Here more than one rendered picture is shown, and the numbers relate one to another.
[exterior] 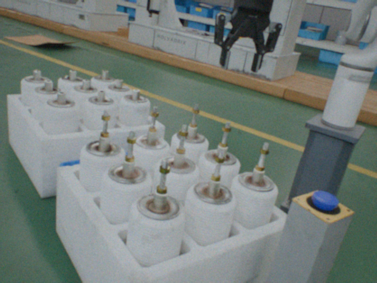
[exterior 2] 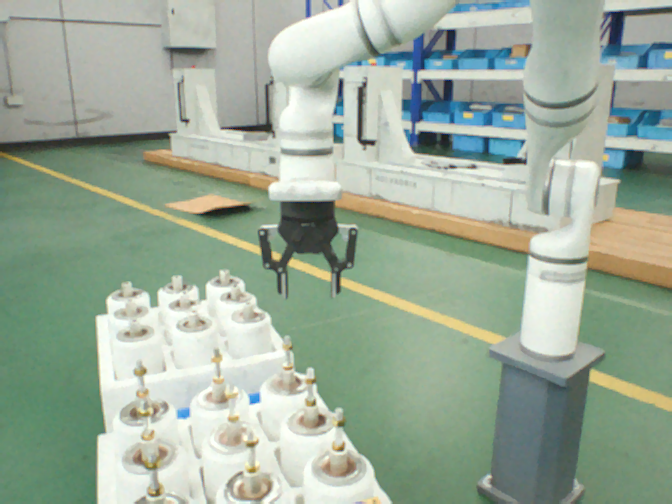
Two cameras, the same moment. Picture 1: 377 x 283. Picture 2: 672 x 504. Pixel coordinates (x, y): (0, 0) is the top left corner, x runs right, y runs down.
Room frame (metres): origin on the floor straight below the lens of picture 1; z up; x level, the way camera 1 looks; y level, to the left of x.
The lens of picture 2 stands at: (0.02, -0.35, 0.76)
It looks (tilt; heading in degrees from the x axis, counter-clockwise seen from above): 17 degrees down; 18
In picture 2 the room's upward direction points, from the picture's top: straight up
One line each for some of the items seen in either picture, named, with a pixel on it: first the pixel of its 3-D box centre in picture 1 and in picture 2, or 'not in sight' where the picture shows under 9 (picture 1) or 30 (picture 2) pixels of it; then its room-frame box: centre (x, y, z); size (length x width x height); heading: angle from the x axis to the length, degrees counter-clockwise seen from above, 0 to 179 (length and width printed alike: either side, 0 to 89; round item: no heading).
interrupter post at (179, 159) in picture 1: (179, 159); (233, 429); (0.67, 0.01, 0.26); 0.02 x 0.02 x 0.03
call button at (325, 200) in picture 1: (323, 202); not in sight; (0.49, -0.23, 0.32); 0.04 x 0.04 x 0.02
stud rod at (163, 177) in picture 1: (162, 180); (154, 477); (0.50, 0.03, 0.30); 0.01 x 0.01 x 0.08; 69
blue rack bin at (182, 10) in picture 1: (185, 6); (449, 112); (6.54, 0.44, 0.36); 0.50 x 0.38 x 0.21; 150
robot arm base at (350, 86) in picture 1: (346, 97); (552, 303); (1.00, -0.42, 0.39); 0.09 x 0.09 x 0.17; 60
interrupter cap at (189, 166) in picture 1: (178, 164); (234, 437); (0.67, 0.01, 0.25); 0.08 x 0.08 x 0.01
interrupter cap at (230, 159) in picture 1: (220, 157); (310, 421); (0.74, -0.08, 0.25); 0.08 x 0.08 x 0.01
